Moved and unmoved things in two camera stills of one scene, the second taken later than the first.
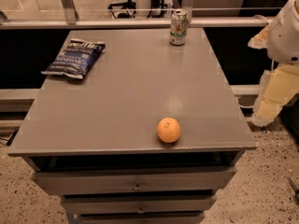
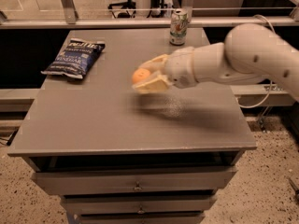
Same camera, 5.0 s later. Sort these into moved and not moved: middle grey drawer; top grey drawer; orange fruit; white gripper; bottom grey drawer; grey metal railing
Moved: white gripper; orange fruit
Not moved: top grey drawer; grey metal railing; bottom grey drawer; middle grey drawer
